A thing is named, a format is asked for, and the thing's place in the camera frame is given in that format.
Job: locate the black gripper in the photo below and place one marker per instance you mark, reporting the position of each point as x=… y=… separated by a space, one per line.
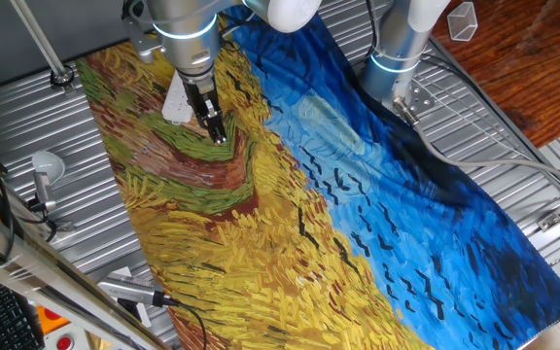
x=197 y=90

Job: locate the white power strip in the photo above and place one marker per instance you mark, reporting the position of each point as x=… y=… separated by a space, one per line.
x=175 y=104

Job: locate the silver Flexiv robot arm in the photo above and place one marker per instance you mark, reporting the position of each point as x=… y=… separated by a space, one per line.
x=187 y=29

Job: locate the Van Gogh painting print cloth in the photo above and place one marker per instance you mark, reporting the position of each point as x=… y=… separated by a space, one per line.
x=285 y=219

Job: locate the silver metal pole with base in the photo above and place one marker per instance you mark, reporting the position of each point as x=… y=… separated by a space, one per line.
x=42 y=44

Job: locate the orange emergency stop button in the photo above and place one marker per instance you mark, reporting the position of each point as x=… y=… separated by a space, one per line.
x=49 y=324

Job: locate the grey box with red button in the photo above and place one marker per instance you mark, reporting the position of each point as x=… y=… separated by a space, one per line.
x=64 y=342

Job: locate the clear plastic cup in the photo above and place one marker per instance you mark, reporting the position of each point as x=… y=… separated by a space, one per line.
x=462 y=24

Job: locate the brown wooden table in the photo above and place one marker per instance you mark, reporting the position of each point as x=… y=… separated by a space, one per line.
x=518 y=63

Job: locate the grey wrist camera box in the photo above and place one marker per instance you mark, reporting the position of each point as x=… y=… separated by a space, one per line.
x=139 y=41

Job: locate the silver ribbed camera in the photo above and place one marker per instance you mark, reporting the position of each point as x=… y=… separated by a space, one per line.
x=129 y=290

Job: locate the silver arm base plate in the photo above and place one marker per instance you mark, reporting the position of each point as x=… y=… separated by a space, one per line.
x=421 y=99

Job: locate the aluminium frame bar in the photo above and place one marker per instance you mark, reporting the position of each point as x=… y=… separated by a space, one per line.
x=42 y=272

